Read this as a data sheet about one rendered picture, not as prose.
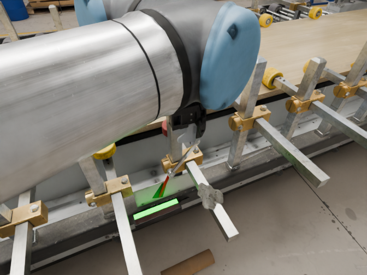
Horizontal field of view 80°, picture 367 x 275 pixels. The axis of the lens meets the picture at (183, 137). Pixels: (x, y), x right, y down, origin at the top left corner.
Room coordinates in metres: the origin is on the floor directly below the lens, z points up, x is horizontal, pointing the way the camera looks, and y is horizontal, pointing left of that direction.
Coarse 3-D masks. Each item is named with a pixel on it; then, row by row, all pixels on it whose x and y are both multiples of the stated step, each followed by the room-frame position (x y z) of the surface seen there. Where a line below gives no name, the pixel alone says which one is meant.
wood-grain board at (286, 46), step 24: (288, 24) 1.77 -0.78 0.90; (312, 24) 1.77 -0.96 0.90; (336, 24) 1.77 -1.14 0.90; (360, 24) 1.77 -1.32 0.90; (264, 48) 1.31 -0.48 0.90; (288, 48) 1.31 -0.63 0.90; (312, 48) 1.31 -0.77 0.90; (336, 48) 1.31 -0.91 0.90; (360, 48) 1.31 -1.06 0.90; (288, 72) 1.01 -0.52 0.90; (336, 72) 1.01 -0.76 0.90; (240, 96) 0.79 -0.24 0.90; (264, 96) 0.82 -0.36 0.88
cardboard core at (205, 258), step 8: (192, 256) 0.44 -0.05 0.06; (200, 256) 0.43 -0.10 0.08; (208, 256) 0.43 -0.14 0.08; (176, 264) 0.40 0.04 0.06; (184, 264) 0.39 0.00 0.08; (192, 264) 0.39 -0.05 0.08; (200, 264) 0.39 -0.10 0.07; (208, 264) 0.40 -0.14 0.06; (168, 272) 0.35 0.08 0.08; (176, 272) 0.35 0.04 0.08; (184, 272) 0.35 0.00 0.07; (192, 272) 0.36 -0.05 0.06
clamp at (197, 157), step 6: (186, 150) 0.51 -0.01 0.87; (168, 156) 0.48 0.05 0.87; (192, 156) 0.48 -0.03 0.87; (198, 156) 0.48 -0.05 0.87; (162, 162) 0.46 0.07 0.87; (168, 162) 0.46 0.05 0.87; (186, 162) 0.46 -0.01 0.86; (198, 162) 0.48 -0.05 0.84; (168, 168) 0.44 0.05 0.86; (180, 168) 0.46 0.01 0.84
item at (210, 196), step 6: (198, 186) 0.37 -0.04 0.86; (204, 186) 0.36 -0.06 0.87; (210, 186) 0.37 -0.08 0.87; (198, 192) 0.35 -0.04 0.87; (204, 192) 0.35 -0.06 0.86; (210, 192) 0.34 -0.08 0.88; (216, 192) 0.34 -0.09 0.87; (204, 198) 0.33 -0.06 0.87; (210, 198) 0.32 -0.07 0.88; (216, 198) 0.33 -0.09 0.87; (222, 198) 0.33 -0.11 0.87; (204, 204) 0.31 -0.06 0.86; (210, 204) 0.31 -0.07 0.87
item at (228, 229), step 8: (192, 160) 0.47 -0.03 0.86; (192, 168) 0.44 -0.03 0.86; (192, 176) 0.41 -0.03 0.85; (200, 176) 0.41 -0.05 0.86; (208, 184) 0.38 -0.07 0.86; (208, 208) 0.32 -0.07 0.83; (216, 208) 0.30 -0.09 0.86; (216, 216) 0.28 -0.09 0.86; (224, 216) 0.28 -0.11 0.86; (224, 224) 0.26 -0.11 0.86; (232, 224) 0.26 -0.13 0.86; (224, 232) 0.24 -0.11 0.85; (232, 232) 0.23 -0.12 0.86
